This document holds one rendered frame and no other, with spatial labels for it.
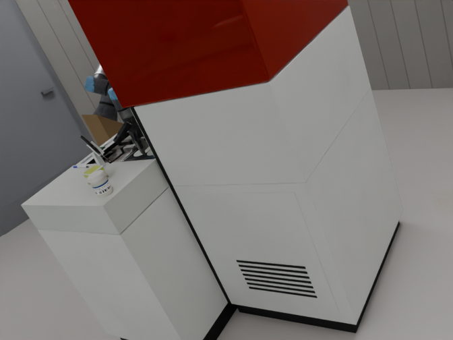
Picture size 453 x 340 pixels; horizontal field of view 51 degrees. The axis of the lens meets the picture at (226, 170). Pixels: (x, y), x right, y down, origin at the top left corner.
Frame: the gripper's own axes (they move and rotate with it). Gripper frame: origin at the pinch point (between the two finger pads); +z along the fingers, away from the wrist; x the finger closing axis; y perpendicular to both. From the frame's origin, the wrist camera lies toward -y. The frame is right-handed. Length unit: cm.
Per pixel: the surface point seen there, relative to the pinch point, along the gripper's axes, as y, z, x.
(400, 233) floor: 94, 92, -57
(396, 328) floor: 44, 92, -99
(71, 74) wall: 31, -14, 304
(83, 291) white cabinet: -59, 51, 6
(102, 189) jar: -29.2, -7.9, -37.9
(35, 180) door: -56, 61, 280
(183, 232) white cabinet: -6.0, 33.2, -31.0
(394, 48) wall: 245, 54, 73
